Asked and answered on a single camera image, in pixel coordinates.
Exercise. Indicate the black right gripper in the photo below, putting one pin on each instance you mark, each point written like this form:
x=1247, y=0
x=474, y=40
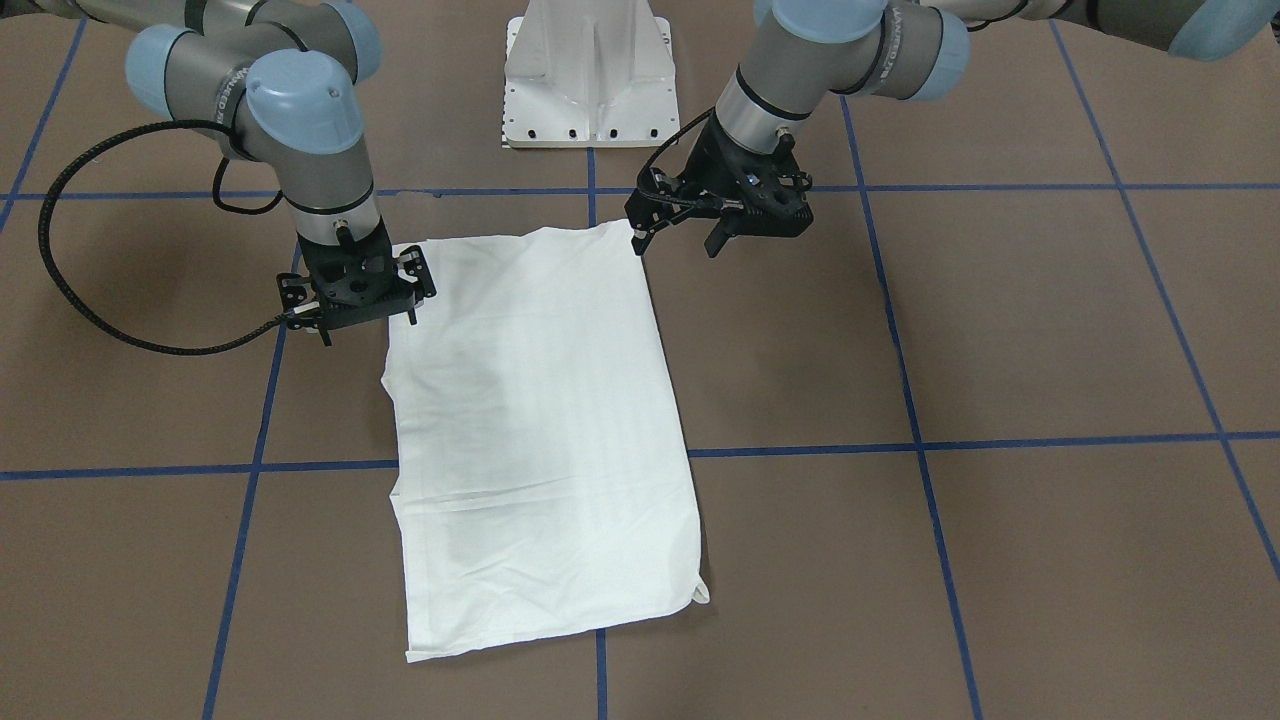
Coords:
x=418, y=275

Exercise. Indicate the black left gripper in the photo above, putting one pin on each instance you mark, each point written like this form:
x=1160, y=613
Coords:
x=708, y=167

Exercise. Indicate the white long-sleeve printed shirt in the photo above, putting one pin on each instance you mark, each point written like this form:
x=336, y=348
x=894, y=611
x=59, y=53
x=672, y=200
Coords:
x=544, y=487

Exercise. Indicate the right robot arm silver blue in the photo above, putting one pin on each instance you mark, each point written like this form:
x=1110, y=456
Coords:
x=271, y=81

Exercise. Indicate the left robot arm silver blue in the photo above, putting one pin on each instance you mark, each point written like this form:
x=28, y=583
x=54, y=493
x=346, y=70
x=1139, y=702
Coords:
x=804, y=51

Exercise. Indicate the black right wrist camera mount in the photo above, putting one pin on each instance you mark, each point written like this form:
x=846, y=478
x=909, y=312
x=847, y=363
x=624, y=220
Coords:
x=301, y=305

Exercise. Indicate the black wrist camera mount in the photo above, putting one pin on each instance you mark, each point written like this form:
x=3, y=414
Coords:
x=301, y=305
x=657, y=197

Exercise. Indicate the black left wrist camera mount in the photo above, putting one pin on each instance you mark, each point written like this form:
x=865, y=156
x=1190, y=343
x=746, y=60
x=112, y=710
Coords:
x=657, y=197

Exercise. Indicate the white pedestal column with base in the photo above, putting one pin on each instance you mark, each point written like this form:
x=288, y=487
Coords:
x=589, y=75

